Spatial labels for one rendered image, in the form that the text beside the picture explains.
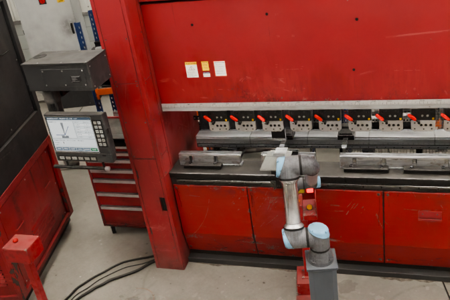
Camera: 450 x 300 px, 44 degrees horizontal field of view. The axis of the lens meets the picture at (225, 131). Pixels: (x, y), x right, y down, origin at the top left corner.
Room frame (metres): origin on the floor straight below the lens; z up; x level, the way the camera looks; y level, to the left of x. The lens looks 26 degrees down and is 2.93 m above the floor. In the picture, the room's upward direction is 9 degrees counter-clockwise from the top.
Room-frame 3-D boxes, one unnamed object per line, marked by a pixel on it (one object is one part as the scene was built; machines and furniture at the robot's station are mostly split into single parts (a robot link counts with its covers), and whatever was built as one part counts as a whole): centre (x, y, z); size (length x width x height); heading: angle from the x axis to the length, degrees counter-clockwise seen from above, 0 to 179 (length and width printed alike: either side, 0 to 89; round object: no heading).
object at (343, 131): (3.53, -0.86, 1.01); 0.26 x 0.12 x 0.05; 160
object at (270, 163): (3.39, -0.33, 1.00); 0.26 x 0.18 x 0.01; 160
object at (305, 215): (3.18, -0.45, 0.75); 0.20 x 0.16 x 0.18; 80
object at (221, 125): (3.67, 0.02, 1.26); 0.15 x 0.09 x 0.17; 70
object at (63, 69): (3.50, 0.97, 1.53); 0.51 x 0.25 x 0.85; 68
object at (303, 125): (3.46, -0.54, 1.26); 0.15 x 0.09 x 0.17; 70
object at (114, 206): (4.37, 0.91, 0.50); 0.50 x 0.50 x 1.00; 70
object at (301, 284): (3.15, -0.44, 0.06); 0.25 x 0.20 x 0.12; 170
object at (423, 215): (3.02, -1.29, 0.59); 0.15 x 0.02 x 0.07; 70
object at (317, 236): (2.55, -0.43, 0.94); 0.13 x 0.12 x 0.14; 82
